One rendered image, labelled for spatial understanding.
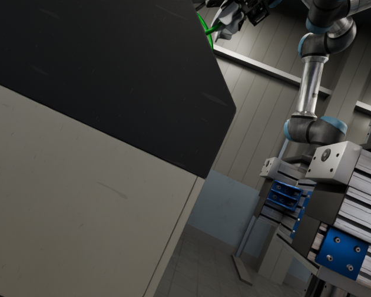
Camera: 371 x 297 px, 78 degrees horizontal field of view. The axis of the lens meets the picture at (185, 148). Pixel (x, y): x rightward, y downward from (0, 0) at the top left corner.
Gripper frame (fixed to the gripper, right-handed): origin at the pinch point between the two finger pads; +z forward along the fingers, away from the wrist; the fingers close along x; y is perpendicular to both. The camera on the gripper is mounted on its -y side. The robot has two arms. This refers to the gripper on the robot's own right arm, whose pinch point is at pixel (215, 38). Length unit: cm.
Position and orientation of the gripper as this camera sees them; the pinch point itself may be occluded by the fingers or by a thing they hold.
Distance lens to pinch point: 92.6
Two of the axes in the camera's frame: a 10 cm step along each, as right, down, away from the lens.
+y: 9.1, 4.2, 0.4
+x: -0.7, 0.4, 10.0
